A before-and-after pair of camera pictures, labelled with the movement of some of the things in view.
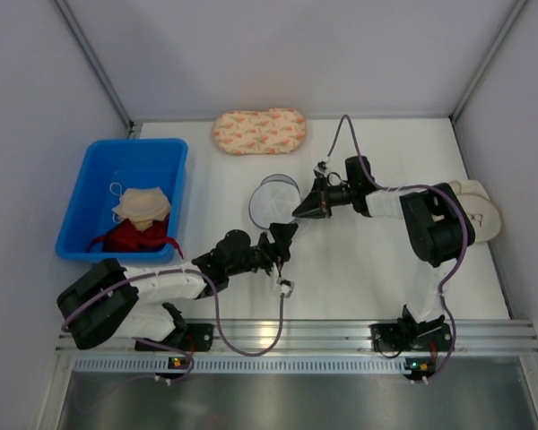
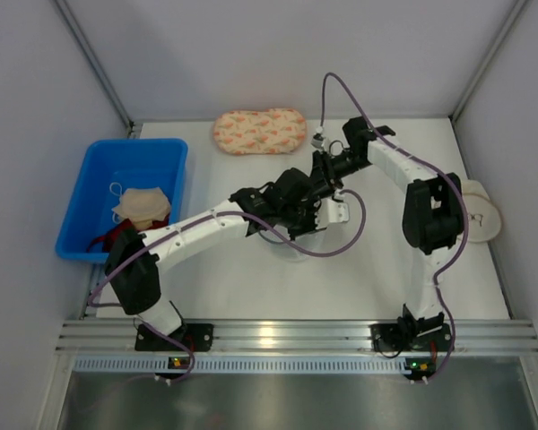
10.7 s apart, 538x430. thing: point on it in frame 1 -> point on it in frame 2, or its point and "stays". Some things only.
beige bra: (144, 206) stays
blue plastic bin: (108, 170) stays
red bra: (125, 236) stays
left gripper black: (273, 250) -> (306, 219)
